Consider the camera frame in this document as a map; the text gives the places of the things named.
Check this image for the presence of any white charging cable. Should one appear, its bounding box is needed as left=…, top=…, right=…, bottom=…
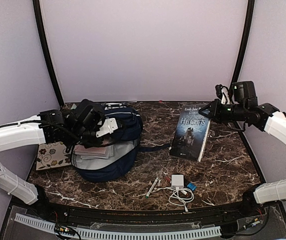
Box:
left=168, top=186, right=195, bottom=213

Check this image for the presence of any right black frame post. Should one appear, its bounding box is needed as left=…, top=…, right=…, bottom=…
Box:
left=231, top=0, right=255, bottom=84

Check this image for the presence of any green capped marker pen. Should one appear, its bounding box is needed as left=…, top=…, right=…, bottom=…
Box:
left=145, top=177, right=159, bottom=199

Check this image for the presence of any grey slotted cable duct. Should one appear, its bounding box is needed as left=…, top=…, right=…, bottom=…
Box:
left=14, top=213, right=221, bottom=240

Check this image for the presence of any blue card packet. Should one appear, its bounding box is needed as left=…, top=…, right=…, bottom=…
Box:
left=169, top=102, right=210, bottom=162

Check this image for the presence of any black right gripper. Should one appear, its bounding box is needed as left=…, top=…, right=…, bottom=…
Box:
left=199, top=98, right=247, bottom=125

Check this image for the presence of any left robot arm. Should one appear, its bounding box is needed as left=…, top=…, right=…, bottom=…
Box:
left=0, top=99, right=105, bottom=218

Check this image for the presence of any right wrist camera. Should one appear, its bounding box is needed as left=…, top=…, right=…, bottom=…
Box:
left=215, top=84, right=231, bottom=105

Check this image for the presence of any black frame post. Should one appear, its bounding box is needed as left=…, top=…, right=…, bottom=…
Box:
left=32, top=0, right=65, bottom=107
left=231, top=0, right=255, bottom=84

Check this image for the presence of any white power adapter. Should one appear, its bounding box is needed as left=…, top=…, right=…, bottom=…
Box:
left=171, top=174, right=184, bottom=190

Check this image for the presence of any blue eraser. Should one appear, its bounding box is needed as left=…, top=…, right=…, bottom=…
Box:
left=187, top=183, right=197, bottom=191

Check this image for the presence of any black curved front rail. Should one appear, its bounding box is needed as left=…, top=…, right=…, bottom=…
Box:
left=11, top=192, right=269, bottom=226

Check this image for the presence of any left black frame post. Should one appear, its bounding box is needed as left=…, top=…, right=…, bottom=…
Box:
left=32, top=0, right=65, bottom=107

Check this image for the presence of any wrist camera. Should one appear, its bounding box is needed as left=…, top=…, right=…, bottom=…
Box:
left=215, top=84, right=231, bottom=105
left=96, top=117, right=122, bottom=138

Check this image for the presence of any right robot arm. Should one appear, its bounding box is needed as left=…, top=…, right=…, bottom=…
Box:
left=199, top=81, right=286, bottom=217

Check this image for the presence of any navy blue student backpack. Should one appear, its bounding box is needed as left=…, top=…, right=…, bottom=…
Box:
left=71, top=102, right=170, bottom=183

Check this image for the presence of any floral pattern notebook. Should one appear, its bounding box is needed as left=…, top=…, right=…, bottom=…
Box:
left=36, top=142, right=71, bottom=171

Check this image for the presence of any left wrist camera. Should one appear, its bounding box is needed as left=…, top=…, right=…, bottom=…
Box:
left=96, top=117, right=122, bottom=138

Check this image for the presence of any pink hardcover book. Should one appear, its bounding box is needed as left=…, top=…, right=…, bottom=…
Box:
left=74, top=145, right=110, bottom=159

